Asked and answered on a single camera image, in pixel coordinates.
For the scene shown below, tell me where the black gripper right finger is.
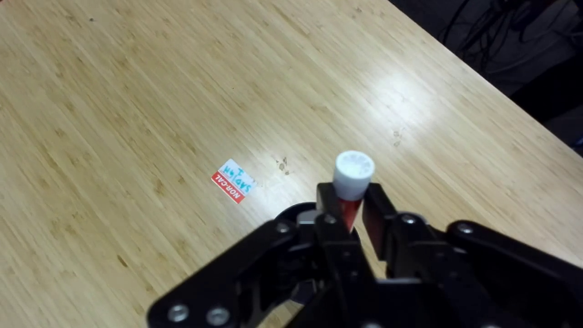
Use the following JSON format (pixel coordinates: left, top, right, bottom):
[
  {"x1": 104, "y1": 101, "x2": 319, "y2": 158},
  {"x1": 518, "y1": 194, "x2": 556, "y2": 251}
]
[{"x1": 361, "y1": 181, "x2": 583, "y2": 328}]

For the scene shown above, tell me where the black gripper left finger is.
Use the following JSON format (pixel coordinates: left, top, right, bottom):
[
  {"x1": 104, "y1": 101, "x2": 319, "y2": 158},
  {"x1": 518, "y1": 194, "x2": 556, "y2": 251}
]
[{"x1": 146, "y1": 181, "x2": 379, "y2": 328}]

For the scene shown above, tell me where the orange marker with white cap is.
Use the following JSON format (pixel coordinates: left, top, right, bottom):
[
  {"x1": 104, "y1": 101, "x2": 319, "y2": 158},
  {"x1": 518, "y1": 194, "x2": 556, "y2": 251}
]
[{"x1": 332, "y1": 150, "x2": 377, "y2": 234}]

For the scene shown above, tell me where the red and white sticker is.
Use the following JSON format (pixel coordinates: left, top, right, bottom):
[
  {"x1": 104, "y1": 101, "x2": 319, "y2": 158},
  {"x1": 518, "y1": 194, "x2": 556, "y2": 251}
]
[{"x1": 210, "y1": 158, "x2": 257, "y2": 207}]

